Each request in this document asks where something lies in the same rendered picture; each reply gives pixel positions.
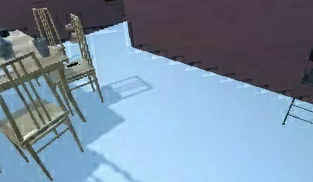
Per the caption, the blue-grey cup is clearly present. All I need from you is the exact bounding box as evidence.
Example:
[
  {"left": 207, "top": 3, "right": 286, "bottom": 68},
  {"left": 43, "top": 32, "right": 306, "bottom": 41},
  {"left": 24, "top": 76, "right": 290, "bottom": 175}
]
[{"left": 33, "top": 36, "right": 51, "bottom": 59}]

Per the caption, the black remote control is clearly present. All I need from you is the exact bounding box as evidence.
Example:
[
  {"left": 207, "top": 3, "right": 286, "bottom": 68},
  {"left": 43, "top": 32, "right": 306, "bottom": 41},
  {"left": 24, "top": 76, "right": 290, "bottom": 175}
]
[{"left": 65, "top": 60, "right": 81, "bottom": 70}]

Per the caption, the beige wooden slat chair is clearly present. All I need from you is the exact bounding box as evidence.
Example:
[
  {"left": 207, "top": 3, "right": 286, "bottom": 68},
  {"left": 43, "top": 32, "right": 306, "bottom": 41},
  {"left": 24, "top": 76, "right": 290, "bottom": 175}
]
[
  {"left": 41, "top": 10, "right": 106, "bottom": 119},
  {"left": 31, "top": 4, "right": 67, "bottom": 59},
  {"left": 0, "top": 46, "right": 88, "bottom": 182}
]

